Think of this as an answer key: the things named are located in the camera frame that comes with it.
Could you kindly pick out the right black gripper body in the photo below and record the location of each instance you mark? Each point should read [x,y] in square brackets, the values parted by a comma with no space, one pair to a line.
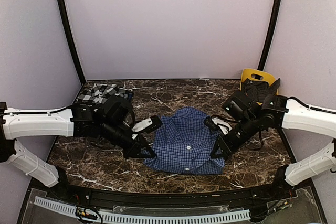
[229,146]

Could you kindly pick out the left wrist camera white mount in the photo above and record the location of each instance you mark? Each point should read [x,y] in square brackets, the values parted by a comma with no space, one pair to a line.
[146,126]

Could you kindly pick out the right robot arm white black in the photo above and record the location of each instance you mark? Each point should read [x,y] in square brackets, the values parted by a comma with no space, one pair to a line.
[276,111]

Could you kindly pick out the left black corner post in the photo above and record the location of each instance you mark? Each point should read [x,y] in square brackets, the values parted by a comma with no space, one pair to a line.
[70,41]

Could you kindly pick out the blue checked long sleeve shirt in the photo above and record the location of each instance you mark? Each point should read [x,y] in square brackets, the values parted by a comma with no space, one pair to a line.
[183,145]

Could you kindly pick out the white slotted cable duct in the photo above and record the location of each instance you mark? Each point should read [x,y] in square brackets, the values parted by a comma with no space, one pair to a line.
[123,214]

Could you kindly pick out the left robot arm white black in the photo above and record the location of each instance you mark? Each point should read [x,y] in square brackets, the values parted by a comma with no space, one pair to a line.
[113,120]

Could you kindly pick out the black white plaid shirt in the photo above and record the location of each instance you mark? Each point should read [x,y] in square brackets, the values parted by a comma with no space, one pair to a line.
[100,93]

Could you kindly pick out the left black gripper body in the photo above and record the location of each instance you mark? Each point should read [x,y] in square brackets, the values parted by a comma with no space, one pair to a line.
[131,150]

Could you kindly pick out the black corner post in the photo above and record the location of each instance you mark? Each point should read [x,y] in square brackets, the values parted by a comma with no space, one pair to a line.
[269,35]
[70,41]

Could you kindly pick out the black front rail frame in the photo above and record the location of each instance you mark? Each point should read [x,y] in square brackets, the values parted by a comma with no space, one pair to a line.
[252,197]

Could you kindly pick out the dark grey shirt in basket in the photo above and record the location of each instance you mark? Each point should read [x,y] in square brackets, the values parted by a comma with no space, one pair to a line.
[259,90]

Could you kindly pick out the right black corner post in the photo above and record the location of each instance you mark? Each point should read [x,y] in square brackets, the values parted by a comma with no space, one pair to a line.
[269,35]

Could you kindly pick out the yellow plastic basket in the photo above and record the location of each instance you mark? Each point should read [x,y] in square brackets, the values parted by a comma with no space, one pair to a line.
[254,74]

